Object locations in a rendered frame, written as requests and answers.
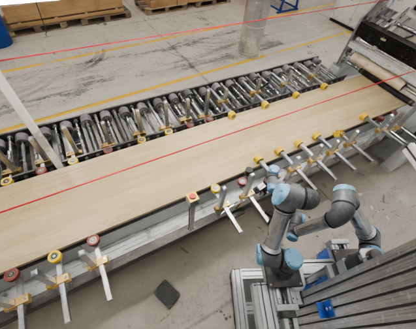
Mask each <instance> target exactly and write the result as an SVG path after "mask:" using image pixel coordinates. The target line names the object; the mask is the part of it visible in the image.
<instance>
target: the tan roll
mask: <svg viewBox="0 0 416 329"><path fill-rule="evenodd" d="M347 54H348V55H350V56H351V58H350V60H351V61H352V62H354V63H356V64H357V65H358V66H360V67H362V68H363V69H365V70H366V71H368V72H370V73H371V74H373V75H374V76H376V77H378V78H379V79H380V80H383V81H384V80H387V81H385V83H387V84H389V85H390V86H392V87H393V88H395V89H397V90H398V91H401V90H403V89H405V90H406V91H408V92H409V93H411V94H412V95H414V96H416V92H414V91H413V90H411V89H410V88H408V87H406V86H405V85H406V84H407V82H406V81H405V80H403V79H401V78H400V77H396V76H397V75H395V74H393V73H391V72H390V71H388V70H387V69H384V68H383V67H381V66H380V65H378V64H377V63H374V62H373V61H371V60H370V59H368V58H367V57H364V56H363V55H361V54H360V53H358V52H355V53H354V54H352V53H351V52H348V53H347ZM394 77H396V78H394ZM390 78H393V79H391V80H388V79H390Z"/></svg>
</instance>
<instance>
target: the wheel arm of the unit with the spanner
mask: <svg viewBox="0 0 416 329"><path fill-rule="evenodd" d="M249 200H250V202H251V203H252V204H253V206H254V207H255V209H256V210H257V211H258V212H259V214H260V216H261V217H262V218H263V220H264V221H265V223H266V224H267V222H268V221H269V218H268V217H267V216H266V214H265V213H264V211H263V210H262V209H261V207H260V206H259V205H258V203H257V202H256V201H255V199H254V198H253V197H251V198H249Z"/></svg>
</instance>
